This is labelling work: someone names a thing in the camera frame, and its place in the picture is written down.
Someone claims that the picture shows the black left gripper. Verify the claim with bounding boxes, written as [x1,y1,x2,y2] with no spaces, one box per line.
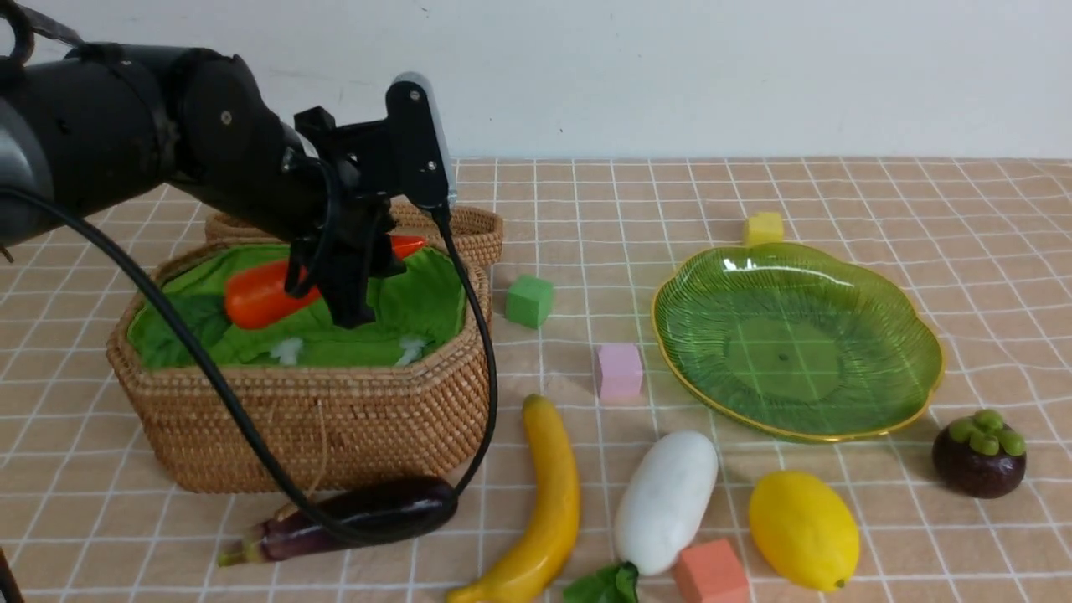
[285,106,405,329]

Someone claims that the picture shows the orange carrot with green leaves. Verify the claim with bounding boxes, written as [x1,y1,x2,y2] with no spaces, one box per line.
[224,235,429,330]

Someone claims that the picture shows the purple eggplant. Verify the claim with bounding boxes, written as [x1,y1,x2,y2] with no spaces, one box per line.
[217,476,458,567]

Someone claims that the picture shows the yellow banana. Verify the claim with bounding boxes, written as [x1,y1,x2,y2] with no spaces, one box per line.
[445,394,581,602]

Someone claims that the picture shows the white radish with leaves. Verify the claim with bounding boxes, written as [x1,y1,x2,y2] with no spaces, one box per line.
[563,430,719,602]

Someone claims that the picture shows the yellow lemon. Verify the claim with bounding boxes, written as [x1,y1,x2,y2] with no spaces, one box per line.
[748,471,861,592]

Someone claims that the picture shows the dark purple mangosteen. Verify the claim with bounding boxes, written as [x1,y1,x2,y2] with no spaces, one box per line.
[930,409,1028,499]

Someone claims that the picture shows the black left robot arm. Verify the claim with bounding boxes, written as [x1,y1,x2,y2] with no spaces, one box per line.
[3,1,441,328]

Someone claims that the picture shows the woven wicker basket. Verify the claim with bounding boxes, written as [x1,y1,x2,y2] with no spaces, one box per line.
[106,238,489,495]

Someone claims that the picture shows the green foam cube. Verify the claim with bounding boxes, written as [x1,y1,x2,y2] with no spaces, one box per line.
[504,275,555,329]

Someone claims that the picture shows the pink foam cube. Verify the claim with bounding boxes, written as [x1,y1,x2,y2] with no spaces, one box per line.
[595,343,644,401]

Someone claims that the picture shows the yellow foam cube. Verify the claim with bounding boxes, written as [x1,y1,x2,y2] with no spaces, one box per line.
[742,211,785,247]

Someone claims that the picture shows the green glass leaf plate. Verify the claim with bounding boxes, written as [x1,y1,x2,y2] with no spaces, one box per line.
[650,242,946,442]

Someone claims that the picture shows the orange foam cube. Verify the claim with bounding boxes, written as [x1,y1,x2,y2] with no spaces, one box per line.
[673,539,750,603]

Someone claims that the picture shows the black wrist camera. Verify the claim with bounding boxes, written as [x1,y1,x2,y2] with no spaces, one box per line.
[385,71,456,211]

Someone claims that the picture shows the black cable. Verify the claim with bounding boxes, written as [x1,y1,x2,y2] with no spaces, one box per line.
[0,186,498,549]

